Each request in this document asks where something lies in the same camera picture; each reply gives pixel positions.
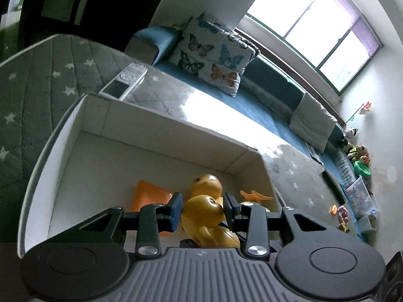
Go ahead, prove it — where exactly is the white remote control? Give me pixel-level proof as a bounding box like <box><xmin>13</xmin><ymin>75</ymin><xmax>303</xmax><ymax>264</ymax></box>
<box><xmin>99</xmin><ymin>63</ymin><xmax>148</xmax><ymax>101</ymax></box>

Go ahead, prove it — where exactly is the orange plastic block toy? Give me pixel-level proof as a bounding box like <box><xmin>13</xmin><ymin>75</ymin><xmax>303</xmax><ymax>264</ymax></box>
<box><xmin>129</xmin><ymin>179</ymin><xmax>175</xmax><ymax>237</ymax></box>

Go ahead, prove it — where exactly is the blue sofa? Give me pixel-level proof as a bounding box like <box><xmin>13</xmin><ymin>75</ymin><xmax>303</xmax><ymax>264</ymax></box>
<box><xmin>124</xmin><ymin>25</ymin><xmax>379</xmax><ymax>237</ymax></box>

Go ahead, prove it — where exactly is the orange bird foot toy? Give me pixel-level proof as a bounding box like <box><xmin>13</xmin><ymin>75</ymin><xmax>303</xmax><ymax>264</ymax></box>
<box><xmin>240</xmin><ymin>190</ymin><xmax>274</xmax><ymax>205</ymax></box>

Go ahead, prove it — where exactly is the window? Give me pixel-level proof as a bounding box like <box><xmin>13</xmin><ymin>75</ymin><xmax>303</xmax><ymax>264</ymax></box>
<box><xmin>247</xmin><ymin>0</ymin><xmax>381</xmax><ymax>95</ymax></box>

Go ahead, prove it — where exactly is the black remote control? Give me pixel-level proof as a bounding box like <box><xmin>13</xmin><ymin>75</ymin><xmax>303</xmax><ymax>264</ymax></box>
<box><xmin>321</xmin><ymin>170</ymin><xmax>346</xmax><ymax>205</ymax></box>

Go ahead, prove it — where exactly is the clear plastic storage box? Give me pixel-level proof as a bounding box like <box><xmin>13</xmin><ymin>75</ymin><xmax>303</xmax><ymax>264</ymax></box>
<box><xmin>346</xmin><ymin>176</ymin><xmax>378</xmax><ymax>219</ymax></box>

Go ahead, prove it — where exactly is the white cardboard box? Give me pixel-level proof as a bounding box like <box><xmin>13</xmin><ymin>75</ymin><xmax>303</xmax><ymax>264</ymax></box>
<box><xmin>17</xmin><ymin>94</ymin><xmax>279</xmax><ymax>256</ymax></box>

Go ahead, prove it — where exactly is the grey cushion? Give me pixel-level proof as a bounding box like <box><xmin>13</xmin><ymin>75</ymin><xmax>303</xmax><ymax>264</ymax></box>
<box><xmin>289</xmin><ymin>93</ymin><xmax>337</xmax><ymax>153</ymax></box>

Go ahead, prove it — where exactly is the yellow rubber duck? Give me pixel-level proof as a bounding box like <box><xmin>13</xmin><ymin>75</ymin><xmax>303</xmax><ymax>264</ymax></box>
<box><xmin>181</xmin><ymin>194</ymin><xmax>241</xmax><ymax>248</ymax></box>

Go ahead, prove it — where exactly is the pink toy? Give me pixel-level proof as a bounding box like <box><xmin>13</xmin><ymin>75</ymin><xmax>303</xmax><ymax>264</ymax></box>
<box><xmin>337</xmin><ymin>205</ymin><xmax>349</xmax><ymax>224</ymax></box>

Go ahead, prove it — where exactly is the green bowl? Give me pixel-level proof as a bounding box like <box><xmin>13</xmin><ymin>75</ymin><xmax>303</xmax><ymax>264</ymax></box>
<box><xmin>353</xmin><ymin>161</ymin><xmax>371</xmax><ymax>179</ymax></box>

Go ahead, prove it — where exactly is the small orange toy piece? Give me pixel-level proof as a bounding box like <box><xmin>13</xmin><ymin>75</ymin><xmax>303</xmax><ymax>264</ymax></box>
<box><xmin>329</xmin><ymin>205</ymin><xmax>338</xmax><ymax>215</ymax></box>

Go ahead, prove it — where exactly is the small yellow toy car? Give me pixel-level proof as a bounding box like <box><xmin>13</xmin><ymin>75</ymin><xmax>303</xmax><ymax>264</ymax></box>
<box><xmin>337</xmin><ymin>222</ymin><xmax>350</xmax><ymax>233</ymax></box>

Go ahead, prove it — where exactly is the orange rubber duck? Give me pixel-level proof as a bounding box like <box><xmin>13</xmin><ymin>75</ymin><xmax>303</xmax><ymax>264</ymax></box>
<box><xmin>189</xmin><ymin>174</ymin><xmax>223</xmax><ymax>206</ymax></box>

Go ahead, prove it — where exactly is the butterfly pillow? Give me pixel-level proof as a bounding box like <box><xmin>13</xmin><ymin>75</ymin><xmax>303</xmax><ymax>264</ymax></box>
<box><xmin>169</xmin><ymin>15</ymin><xmax>260</xmax><ymax>97</ymax></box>

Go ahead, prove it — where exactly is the stuffed toys pile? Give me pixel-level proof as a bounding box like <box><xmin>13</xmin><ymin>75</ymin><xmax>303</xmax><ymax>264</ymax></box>
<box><xmin>342</xmin><ymin>128</ymin><xmax>371</xmax><ymax>166</ymax></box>

